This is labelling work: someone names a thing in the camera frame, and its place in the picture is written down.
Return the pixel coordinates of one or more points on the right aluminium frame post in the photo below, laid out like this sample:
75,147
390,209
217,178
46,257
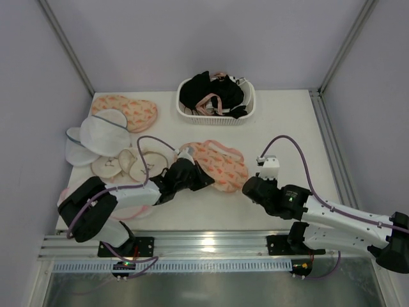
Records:
348,42

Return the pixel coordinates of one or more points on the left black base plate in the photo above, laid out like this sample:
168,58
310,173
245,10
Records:
137,247

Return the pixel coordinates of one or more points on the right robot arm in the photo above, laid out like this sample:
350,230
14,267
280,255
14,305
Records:
322,225

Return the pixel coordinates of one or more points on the pink trimmed bra in basket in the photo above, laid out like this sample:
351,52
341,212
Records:
216,94

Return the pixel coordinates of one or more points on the aluminium frame post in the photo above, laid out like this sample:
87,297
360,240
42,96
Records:
348,42
65,43

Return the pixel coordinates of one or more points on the white mesh laundry bag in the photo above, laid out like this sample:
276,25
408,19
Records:
103,134

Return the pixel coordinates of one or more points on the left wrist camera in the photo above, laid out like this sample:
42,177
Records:
185,153

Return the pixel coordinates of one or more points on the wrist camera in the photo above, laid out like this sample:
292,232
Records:
185,153
269,167

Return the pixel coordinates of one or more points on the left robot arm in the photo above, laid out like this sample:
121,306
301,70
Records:
87,209

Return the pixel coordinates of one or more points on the left aluminium frame post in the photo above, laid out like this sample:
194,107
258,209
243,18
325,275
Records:
65,43

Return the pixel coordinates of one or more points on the aluminium mounting rail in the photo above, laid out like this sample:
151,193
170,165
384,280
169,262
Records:
208,244

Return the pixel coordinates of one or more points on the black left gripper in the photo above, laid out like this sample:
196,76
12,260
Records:
194,176

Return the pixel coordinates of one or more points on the cream round laundry bag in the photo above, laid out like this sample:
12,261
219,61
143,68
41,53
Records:
127,167

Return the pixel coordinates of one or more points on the pink trimmed white laundry bag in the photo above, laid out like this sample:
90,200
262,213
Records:
111,197

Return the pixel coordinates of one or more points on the tulip print laundry bag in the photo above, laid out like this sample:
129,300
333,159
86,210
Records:
140,114
225,165

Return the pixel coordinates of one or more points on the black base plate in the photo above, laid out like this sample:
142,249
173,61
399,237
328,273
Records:
137,247
280,245

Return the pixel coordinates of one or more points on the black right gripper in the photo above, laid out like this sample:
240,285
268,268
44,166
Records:
253,190

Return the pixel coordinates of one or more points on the slotted cable duct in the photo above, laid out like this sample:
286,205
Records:
176,266

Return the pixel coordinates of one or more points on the black garment in basket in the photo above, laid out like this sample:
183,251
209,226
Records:
187,94

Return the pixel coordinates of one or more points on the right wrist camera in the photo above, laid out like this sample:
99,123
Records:
269,167

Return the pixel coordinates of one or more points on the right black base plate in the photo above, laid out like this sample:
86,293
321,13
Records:
280,245

